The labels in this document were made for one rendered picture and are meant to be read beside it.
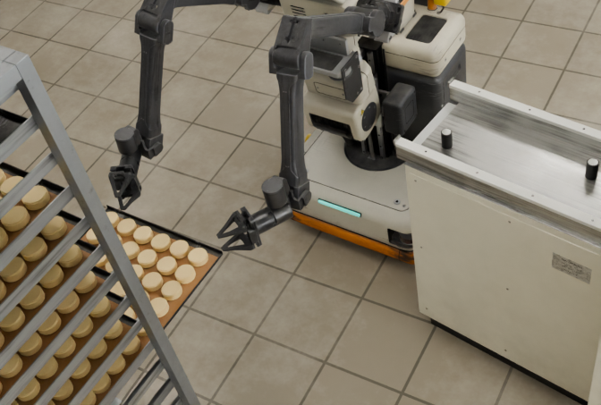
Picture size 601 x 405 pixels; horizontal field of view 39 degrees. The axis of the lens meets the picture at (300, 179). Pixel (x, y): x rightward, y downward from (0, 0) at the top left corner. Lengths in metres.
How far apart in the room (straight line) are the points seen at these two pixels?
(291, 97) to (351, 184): 1.11
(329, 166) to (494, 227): 1.02
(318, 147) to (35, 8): 2.46
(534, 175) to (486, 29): 1.98
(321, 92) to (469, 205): 0.74
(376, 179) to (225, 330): 0.81
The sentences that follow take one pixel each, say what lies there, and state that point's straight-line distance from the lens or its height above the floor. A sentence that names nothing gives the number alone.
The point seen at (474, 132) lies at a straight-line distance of 2.53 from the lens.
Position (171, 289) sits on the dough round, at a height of 0.97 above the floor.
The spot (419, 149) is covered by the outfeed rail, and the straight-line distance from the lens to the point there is 2.40.
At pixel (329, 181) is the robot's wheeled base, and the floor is 0.28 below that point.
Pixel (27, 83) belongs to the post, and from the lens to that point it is 1.47.
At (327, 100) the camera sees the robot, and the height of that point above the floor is 0.73.
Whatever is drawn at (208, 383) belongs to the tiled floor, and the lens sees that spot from 3.11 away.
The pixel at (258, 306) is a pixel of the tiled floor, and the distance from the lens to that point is 3.24.
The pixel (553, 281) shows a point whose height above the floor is 0.62.
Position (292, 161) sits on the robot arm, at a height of 1.06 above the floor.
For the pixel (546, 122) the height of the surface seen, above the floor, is 0.89.
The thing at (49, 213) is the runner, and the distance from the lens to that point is 1.64.
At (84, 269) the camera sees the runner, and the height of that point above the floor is 1.32.
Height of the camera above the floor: 2.59
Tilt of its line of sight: 45 degrees down
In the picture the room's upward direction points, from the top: 13 degrees counter-clockwise
